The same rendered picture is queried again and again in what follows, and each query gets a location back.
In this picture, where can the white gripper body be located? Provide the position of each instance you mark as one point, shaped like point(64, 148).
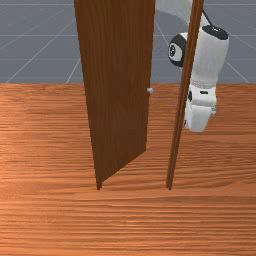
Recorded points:
point(203, 103)

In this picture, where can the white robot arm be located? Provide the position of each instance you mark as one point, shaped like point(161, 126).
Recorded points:
point(210, 56)

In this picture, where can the brown wooden door leaf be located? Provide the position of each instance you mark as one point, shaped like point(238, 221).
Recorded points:
point(116, 83)

